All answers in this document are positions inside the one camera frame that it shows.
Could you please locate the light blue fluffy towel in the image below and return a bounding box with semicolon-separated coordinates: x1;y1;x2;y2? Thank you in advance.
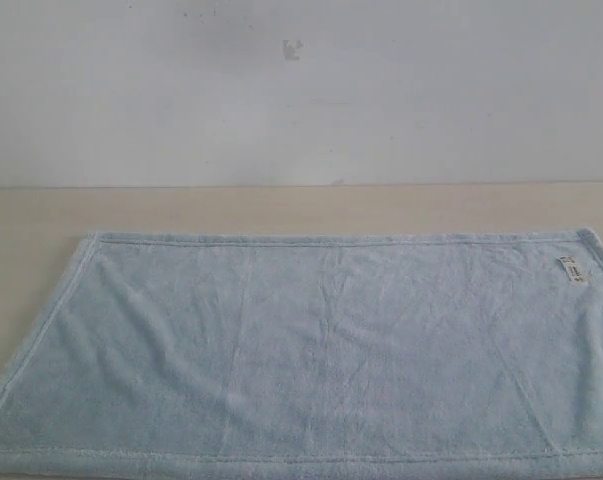
0;229;603;479

